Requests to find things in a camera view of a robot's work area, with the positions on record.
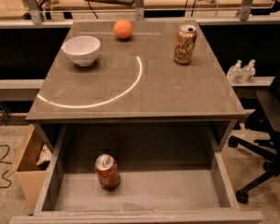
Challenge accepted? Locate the red coke can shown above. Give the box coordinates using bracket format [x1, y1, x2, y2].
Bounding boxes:
[94, 154, 120, 189]

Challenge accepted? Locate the grey cabinet counter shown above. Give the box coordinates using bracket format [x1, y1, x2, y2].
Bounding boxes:
[25, 20, 247, 151]

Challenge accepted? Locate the grey open top drawer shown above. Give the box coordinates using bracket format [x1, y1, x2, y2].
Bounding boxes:
[10, 123, 262, 224]

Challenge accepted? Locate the gold soda can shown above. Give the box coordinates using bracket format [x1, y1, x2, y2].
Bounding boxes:
[174, 24, 197, 64]

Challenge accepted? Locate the orange fruit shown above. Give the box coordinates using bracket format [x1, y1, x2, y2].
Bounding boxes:
[113, 20, 133, 39]

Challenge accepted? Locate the white bowl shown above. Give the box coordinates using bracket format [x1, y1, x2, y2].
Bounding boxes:
[62, 35, 101, 66]

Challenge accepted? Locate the clear sanitizer bottle left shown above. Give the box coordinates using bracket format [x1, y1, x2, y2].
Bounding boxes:
[227, 60, 242, 84]

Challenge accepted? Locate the crumpled paper in box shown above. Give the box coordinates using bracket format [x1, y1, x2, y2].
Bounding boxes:
[36, 145, 52, 166]

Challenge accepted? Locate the cardboard box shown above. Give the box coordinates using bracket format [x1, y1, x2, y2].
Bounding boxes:
[7, 125, 48, 206]

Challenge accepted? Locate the black office chair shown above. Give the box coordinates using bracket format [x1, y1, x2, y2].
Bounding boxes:
[228, 70, 280, 203]

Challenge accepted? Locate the metal frame post middle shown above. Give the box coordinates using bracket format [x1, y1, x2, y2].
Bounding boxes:
[134, 0, 144, 21]

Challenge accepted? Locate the metal frame post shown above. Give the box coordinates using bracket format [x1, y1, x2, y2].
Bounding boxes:
[24, 0, 43, 24]
[134, 0, 144, 21]
[236, 0, 253, 21]

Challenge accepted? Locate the metal frame post right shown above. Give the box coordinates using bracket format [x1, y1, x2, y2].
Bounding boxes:
[236, 0, 253, 21]

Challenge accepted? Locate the black cable on floor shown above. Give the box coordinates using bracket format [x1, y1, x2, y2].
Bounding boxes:
[0, 141, 13, 203]

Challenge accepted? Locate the metal frame post left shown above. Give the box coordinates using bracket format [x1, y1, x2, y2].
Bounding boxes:
[24, 0, 43, 24]

